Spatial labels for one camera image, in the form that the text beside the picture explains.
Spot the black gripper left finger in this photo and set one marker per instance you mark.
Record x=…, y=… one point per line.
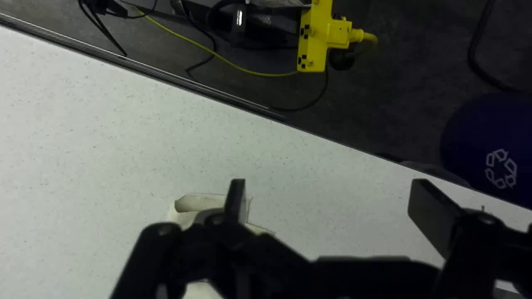
x=234, y=200

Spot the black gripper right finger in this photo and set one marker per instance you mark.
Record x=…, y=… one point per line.
x=437, y=213

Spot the blue recycling bin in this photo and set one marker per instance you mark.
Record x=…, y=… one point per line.
x=487, y=144

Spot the black curved tube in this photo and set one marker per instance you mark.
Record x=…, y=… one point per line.
x=470, y=52

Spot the black round plug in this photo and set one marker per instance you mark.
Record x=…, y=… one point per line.
x=340, y=61

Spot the yellow power strip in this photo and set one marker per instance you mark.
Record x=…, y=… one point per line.
x=315, y=34

